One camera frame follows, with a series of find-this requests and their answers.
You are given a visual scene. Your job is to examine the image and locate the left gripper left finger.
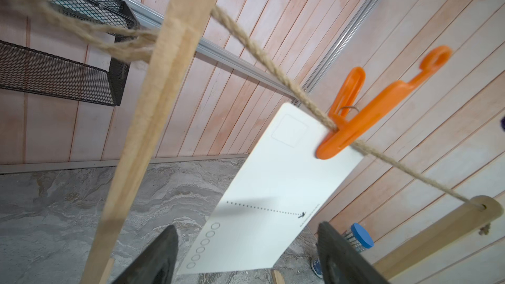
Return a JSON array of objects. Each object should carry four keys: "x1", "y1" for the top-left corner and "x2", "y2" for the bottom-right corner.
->
[{"x1": 113, "y1": 226, "x2": 178, "y2": 284}]

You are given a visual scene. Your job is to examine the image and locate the blue lid clear jar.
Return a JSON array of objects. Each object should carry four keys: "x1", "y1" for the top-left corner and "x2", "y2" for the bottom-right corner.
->
[{"x1": 310, "y1": 223, "x2": 374, "y2": 279}]

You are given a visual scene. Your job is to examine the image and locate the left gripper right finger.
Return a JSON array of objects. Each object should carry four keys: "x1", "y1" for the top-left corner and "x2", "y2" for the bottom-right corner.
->
[{"x1": 316, "y1": 222, "x2": 388, "y2": 284}]

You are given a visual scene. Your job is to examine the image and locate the jute string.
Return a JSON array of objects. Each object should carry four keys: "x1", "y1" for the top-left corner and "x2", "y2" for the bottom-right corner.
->
[{"x1": 7, "y1": 0, "x2": 492, "y2": 236}]

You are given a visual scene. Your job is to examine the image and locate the black mesh basket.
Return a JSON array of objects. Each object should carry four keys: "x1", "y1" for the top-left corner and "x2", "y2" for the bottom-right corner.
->
[{"x1": 0, "y1": 0, "x2": 139, "y2": 107}]

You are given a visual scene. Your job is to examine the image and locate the white postcard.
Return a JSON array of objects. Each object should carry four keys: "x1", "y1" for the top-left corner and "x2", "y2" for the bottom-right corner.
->
[{"x1": 178, "y1": 103, "x2": 363, "y2": 275}]

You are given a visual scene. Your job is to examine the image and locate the dark orange clothespin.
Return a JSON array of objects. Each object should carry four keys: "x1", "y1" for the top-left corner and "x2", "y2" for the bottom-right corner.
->
[{"x1": 316, "y1": 45, "x2": 452, "y2": 160}]

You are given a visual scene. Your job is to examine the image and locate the wooden drying rack frame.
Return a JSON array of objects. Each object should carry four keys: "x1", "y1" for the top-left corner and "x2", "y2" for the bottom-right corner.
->
[{"x1": 80, "y1": 0, "x2": 504, "y2": 283}]

